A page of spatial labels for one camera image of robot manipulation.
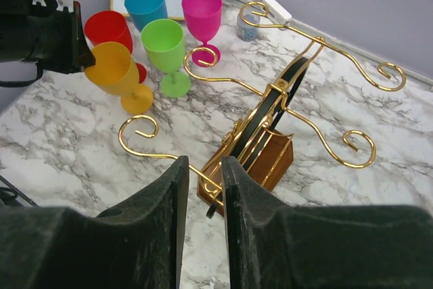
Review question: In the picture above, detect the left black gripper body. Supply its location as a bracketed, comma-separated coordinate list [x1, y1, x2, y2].
[1, 9, 82, 74]

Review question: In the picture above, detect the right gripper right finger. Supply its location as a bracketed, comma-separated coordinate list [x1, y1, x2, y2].
[223, 157, 432, 288]

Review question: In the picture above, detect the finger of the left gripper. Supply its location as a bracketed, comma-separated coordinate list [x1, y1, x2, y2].
[72, 1, 95, 72]

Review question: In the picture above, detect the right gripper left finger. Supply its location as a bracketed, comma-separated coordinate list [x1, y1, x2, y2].
[1, 156, 189, 288]

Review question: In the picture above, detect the yellow plastic wine glass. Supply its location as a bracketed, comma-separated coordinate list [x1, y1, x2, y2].
[85, 41, 154, 115]

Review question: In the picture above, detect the red plastic wine glass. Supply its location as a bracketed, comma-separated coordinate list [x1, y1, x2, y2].
[83, 9, 147, 84]

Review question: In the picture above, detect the blue plastic wine glass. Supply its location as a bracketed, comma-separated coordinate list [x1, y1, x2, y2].
[124, 0, 168, 32]

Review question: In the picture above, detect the green plastic wine glass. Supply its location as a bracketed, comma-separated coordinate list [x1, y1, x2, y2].
[141, 18, 191, 98]

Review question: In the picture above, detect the magenta plastic wine glass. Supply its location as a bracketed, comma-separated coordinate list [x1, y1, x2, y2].
[181, 0, 223, 62]

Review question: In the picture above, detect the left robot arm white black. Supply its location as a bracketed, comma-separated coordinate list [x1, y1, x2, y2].
[1, 0, 95, 74]

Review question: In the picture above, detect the white whiteboard eraser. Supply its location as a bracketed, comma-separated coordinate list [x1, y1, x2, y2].
[263, 0, 292, 25]

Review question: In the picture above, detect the gold wire wine glass rack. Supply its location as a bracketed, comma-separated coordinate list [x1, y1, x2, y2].
[118, 1, 407, 219]

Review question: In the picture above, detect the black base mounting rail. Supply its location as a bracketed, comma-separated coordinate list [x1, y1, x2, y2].
[0, 176, 38, 208]

